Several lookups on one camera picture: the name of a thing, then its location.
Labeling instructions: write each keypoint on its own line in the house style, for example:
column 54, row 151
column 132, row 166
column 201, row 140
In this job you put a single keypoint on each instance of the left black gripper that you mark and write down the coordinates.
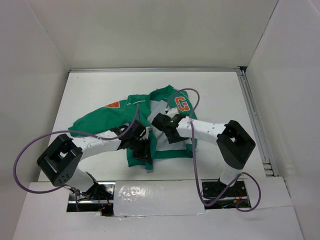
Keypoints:
column 145, row 153

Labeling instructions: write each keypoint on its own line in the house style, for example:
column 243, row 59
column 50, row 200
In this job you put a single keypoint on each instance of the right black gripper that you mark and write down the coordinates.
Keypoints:
column 177, row 139

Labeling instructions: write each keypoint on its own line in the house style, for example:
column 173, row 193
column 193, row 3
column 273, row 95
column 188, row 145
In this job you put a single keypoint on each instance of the green zip jacket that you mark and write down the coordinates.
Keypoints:
column 122, row 113

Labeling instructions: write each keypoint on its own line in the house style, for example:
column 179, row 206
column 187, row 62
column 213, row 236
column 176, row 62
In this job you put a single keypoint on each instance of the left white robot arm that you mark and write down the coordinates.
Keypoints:
column 59, row 162

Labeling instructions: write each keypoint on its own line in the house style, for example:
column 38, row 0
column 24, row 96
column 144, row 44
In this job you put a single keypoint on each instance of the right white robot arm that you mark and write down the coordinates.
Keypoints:
column 234, row 143

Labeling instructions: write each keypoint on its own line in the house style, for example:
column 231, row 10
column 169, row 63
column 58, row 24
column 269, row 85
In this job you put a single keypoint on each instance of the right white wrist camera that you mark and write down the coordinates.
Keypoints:
column 172, row 112

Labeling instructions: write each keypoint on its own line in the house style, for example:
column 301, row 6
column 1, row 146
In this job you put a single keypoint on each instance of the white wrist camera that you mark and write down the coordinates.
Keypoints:
column 145, row 133
column 172, row 112

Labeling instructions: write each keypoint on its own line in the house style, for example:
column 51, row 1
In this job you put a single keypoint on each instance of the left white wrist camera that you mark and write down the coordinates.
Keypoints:
column 145, row 133

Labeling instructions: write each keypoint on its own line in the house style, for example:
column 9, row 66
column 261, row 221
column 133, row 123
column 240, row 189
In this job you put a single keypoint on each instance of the aluminium frame rail back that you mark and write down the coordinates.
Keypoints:
column 156, row 69

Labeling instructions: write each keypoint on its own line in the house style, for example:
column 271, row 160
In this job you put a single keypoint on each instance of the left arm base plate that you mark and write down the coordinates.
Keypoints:
column 100, row 201

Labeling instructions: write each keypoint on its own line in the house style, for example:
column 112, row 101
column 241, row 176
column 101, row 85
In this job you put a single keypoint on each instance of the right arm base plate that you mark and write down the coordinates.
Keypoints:
column 233, row 195

